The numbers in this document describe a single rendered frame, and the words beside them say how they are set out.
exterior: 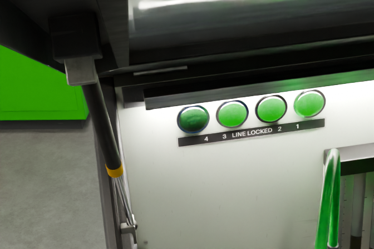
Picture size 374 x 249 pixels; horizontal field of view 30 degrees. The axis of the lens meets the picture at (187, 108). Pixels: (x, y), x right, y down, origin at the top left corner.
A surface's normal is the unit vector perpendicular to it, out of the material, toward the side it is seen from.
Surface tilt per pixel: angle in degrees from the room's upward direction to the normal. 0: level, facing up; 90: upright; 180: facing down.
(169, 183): 90
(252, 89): 90
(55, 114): 90
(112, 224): 43
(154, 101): 90
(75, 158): 1
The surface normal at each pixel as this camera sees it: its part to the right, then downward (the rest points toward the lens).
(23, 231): -0.07, -0.86
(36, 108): -0.10, 0.52
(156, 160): 0.14, 0.50
